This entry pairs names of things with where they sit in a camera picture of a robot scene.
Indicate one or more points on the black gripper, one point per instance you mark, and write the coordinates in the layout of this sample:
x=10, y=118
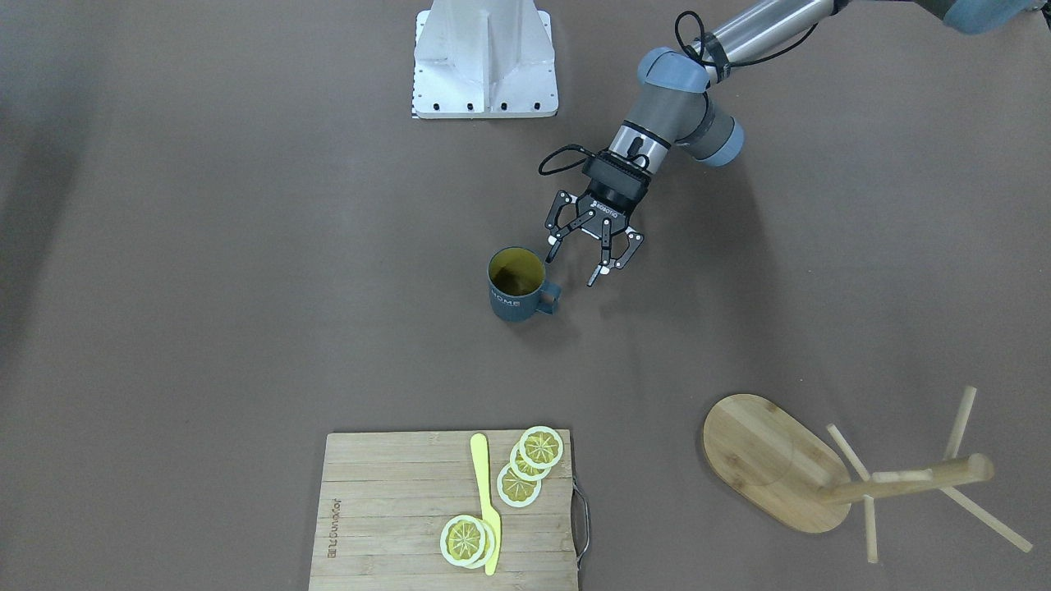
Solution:
x=605, y=207

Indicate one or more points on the bamboo cutting board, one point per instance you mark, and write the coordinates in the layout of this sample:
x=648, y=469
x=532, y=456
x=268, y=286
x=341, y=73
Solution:
x=384, y=499

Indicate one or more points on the lemon slice far end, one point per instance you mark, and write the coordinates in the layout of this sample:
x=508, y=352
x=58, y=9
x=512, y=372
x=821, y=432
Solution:
x=541, y=447

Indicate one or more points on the lemon slice middle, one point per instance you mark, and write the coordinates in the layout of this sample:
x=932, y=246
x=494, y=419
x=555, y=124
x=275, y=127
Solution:
x=522, y=469

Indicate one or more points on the lemon slice under pair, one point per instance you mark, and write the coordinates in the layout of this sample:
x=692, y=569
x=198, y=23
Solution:
x=490, y=543

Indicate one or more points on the wooden cup storage rack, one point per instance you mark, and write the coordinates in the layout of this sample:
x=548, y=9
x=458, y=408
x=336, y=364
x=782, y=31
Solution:
x=782, y=467

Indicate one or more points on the blue mug yellow inside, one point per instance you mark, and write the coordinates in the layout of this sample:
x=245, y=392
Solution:
x=519, y=285

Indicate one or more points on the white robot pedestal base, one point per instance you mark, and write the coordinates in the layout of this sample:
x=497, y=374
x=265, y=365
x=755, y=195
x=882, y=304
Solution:
x=484, y=60

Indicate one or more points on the yellow plastic knife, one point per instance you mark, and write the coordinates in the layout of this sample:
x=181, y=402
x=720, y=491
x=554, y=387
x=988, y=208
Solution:
x=479, y=454

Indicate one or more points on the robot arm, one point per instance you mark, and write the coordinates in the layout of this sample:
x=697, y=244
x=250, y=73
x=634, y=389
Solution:
x=674, y=111

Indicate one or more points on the lemon slice near knife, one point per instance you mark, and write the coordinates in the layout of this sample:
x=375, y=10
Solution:
x=515, y=491

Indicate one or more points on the lemon slice top pair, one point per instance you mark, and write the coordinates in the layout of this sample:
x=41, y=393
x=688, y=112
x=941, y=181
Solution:
x=461, y=541

